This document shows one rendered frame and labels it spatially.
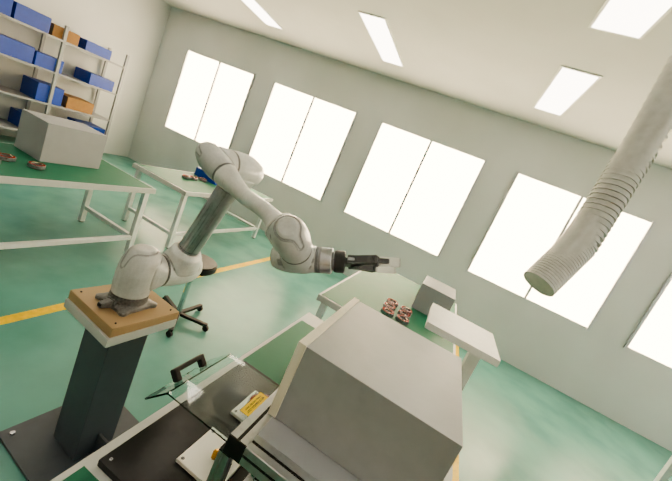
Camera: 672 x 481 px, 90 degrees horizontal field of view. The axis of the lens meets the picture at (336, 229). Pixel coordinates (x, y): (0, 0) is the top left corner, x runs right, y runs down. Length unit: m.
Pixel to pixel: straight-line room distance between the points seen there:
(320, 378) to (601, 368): 5.57
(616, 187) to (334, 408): 1.73
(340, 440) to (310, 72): 6.12
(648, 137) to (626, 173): 0.19
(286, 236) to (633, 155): 1.77
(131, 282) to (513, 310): 5.07
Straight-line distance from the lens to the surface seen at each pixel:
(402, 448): 0.84
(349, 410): 0.83
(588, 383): 6.23
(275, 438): 0.89
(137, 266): 1.64
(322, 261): 1.09
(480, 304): 5.69
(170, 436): 1.30
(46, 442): 2.29
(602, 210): 2.07
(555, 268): 1.92
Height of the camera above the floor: 1.72
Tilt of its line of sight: 10 degrees down
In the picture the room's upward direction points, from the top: 23 degrees clockwise
